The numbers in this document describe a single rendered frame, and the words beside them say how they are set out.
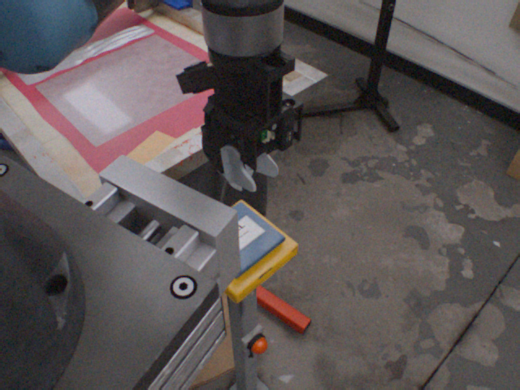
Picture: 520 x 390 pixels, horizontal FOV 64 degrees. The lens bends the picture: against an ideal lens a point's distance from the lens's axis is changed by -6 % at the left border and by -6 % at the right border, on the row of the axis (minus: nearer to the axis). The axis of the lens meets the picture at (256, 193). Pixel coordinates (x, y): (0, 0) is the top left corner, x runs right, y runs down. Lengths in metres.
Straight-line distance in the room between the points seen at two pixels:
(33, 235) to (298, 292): 1.53
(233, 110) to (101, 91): 0.61
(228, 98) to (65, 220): 0.22
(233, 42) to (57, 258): 0.23
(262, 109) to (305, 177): 1.70
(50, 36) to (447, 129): 2.45
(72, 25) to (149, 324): 0.18
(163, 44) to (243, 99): 0.73
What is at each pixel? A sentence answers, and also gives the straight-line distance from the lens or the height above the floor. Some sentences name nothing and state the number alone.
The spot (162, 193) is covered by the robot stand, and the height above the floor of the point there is 1.21.
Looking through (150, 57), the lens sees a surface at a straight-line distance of 1.12.
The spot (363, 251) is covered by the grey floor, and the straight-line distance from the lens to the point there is 1.88.
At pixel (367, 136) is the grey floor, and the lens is 2.41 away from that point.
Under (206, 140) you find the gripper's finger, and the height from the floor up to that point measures 1.18.
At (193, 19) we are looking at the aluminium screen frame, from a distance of 1.20.
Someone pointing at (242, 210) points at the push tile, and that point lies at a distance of 0.68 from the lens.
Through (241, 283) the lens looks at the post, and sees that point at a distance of 0.63.
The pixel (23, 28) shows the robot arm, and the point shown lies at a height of 1.38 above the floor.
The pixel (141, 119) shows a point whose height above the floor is 0.96.
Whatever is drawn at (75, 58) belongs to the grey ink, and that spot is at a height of 0.96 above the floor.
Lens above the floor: 1.49
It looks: 47 degrees down
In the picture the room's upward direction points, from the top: straight up
